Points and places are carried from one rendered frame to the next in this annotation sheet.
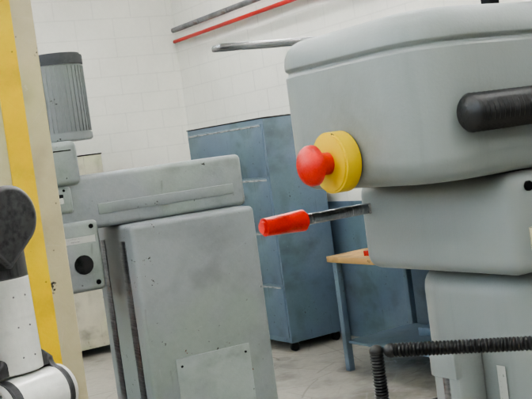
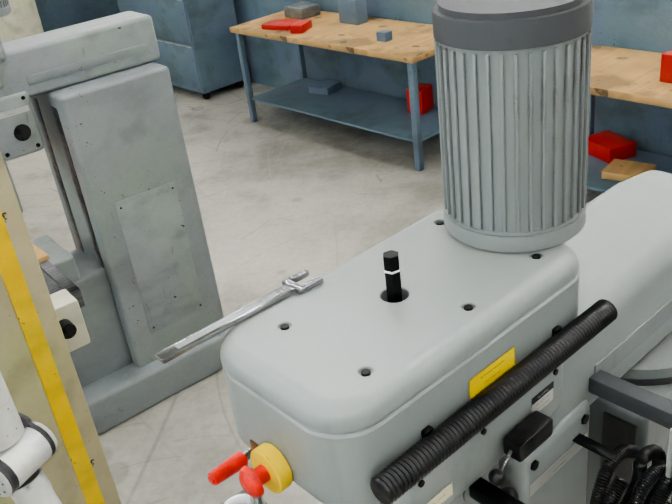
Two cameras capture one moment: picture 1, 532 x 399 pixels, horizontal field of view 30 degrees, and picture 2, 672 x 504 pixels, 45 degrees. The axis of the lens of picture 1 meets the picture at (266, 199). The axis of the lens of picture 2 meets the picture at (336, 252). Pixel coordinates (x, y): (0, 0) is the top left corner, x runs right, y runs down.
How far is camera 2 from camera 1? 70 cm
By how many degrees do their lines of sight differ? 27
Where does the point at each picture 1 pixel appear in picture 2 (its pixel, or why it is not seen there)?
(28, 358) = (12, 434)
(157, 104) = not seen: outside the picture
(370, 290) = (267, 46)
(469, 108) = (380, 490)
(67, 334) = (24, 251)
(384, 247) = not seen: hidden behind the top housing
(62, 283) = (12, 211)
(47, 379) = (30, 446)
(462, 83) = (375, 455)
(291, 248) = (198, 12)
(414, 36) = (336, 430)
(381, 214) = not seen: hidden behind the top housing
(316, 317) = (223, 70)
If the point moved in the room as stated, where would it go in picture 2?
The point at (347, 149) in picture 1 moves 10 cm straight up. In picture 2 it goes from (280, 474) to (267, 407)
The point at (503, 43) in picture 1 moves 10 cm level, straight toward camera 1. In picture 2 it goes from (407, 408) to (410, 474)
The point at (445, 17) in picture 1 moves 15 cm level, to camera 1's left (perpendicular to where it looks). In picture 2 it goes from (362, 414) to (222, 446)
